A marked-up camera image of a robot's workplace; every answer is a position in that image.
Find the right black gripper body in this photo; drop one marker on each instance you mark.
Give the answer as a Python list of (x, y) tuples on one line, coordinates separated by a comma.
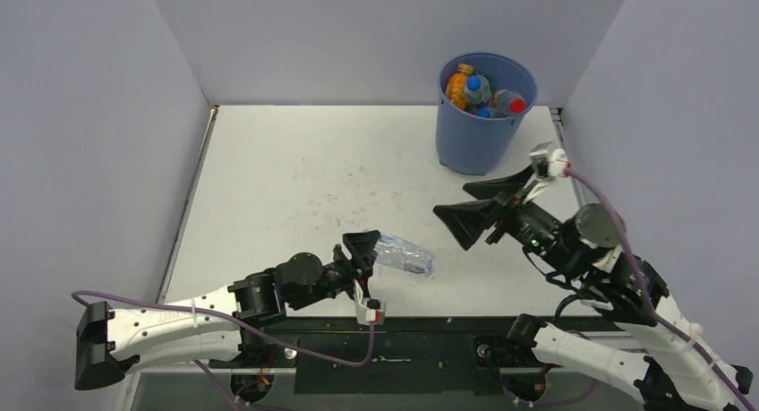
[(533, 226)]

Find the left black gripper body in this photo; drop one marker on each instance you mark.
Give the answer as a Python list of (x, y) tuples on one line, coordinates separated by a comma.
[(339, 274)]

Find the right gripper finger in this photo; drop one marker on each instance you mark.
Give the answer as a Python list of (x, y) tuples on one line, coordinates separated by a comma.
[(468, 221), (509, 188)]

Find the crushed clear water bottle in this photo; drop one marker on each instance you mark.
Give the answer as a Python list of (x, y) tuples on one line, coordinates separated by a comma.
[(400, 254)]

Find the blue plastic bin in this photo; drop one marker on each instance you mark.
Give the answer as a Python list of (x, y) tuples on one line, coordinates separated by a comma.
[(470, 144)]

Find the Pepsi bottle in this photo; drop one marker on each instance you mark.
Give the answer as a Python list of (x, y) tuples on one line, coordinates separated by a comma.
[(477, 90), (483, 112)]

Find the clear bottle red label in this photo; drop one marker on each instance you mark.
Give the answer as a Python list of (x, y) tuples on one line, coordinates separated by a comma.
[(508, 102)]

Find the orange juice bottle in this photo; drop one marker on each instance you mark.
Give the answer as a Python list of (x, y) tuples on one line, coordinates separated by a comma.
[(455, 89)]

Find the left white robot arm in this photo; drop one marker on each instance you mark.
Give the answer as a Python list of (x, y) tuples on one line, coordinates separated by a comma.
[(225, 324)]

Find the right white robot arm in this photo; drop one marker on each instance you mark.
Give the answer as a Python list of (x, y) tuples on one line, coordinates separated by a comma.
[(588, 255)]

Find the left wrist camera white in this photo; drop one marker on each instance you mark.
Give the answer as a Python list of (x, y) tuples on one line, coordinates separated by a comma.
[(368, 310)]

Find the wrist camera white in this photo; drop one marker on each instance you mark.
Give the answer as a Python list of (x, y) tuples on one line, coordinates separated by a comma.
[(368, 310), (549, 163)]

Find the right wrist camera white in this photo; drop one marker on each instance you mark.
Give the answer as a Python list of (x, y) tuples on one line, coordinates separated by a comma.
[(549, 163)]

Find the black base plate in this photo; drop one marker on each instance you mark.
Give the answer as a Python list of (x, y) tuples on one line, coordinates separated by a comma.
[(417, 355)]

